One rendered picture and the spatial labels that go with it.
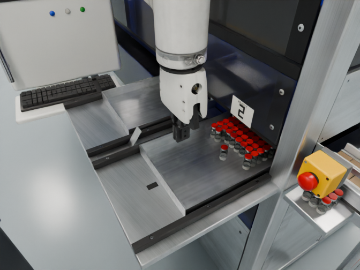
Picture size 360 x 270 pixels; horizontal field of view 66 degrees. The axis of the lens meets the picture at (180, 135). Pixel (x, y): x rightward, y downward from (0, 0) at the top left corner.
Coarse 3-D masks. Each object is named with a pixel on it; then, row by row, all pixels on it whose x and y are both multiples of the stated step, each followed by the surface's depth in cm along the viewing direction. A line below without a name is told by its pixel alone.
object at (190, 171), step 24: (216, 120) 93; (144, 144) 82; (168, 144) 86; (192, 144) 86; (216, 144) 86; (168, 168) 78; (192, 168) 78; (216, 168) 78; (240, 168) 78; (264, 168) 74; (168, 192) 71; (192, 192) 72; (216, 192) 68
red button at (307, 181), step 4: (304, 172) 61; (308, 172) 60; (300, 176) 60; (304, 176) 59; (308, 176) 59; (312, 176) 59; (300, 180) 60; (304, 180) 59; (308, 180) 59; (312, 180) 59; (316, 180) 59; (300, 184) 61; (304, 184) 60; (308, 184) 59; (312, 184) 58; (316, 184) 59; (304, 188) 60; (308, 188) 59; (312, 188) 59
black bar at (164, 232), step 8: (264, 176) 74; (248, 184) 72; (256, 184) 72; (232, 192) 70; (240, 192) 70; (248, 192) 72; (216, 200) 68; (224, 200) 68; (232, 200) 70; (200, 208) 66; (208, 208) 66; (216, 208) 68; (184, 216) 65; (192, 216) 65; (200, 216) 66; (168, 224) 63; (176, 224) 63; (184, 224) 64; (160, 232) 62; (168, 232) 62; (144, 240) 60; (152, 240) 60; (160, 240) 62; (136, 248) 59; (144, 248) 60
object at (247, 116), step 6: (234, 96) 76; (234, 102) 77; (240, 102) 75; (234, 108) 78; (240, 108) 76; (246, 108) 73; (234, 114) 79; (240, 114) 77; (246, 114) 74; (252, 114) 72; (240, 120) 78; (246, 120) 75
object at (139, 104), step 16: (144, 80) 110; (112, 96) 107; (128, 96) 107; (144, 96) 107; (160, 96) 107; (112, 112) 98; (128, 112) 99; (144, 112) 99; (160, 112) 99; (128, 128) 87; (144, 128) 89
